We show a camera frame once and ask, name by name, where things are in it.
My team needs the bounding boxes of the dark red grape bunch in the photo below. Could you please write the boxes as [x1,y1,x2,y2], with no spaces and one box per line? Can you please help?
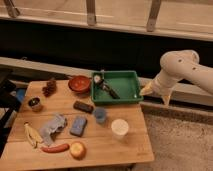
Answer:
[42,78,57,97]

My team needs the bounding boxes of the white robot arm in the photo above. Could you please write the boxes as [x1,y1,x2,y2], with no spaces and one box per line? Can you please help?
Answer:
[140,50,213,106]

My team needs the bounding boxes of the green plastic tray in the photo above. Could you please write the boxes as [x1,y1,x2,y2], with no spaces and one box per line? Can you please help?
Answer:
[91,70,143,105]

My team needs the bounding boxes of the black tool in tray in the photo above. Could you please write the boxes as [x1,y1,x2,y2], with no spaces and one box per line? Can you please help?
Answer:
[99,82,120,99]

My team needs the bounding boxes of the white round cup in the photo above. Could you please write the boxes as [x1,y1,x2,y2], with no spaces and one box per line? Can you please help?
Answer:
[111,119,129,139]

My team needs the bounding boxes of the round white dial object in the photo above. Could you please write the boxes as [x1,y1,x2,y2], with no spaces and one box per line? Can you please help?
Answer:
[93,75,102,84]

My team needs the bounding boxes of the small blue cup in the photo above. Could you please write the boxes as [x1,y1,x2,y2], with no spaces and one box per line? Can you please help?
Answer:
[93,107,107,124]

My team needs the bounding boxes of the red bowl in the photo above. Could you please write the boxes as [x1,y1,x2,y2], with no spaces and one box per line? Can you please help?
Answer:
[68,75,91,93]

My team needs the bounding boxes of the blue sponge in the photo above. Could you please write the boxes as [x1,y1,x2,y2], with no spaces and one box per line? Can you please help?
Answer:
[70,116,87,137]

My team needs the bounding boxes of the red yellow apple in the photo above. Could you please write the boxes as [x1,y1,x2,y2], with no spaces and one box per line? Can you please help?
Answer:
[70,141,86,160]

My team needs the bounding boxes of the crumpled grey cloth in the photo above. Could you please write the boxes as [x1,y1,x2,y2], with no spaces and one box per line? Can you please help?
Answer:
[39,114,67,146]

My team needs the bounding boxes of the red sausage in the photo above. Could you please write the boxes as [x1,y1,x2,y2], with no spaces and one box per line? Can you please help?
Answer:
[41,143,70,153]

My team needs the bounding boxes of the small dark cup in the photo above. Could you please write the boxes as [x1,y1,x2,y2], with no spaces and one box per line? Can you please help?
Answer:
[28,97,43,112]

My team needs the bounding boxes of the black chair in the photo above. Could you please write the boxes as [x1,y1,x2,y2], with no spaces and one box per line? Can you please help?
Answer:
[0,68,21,156]

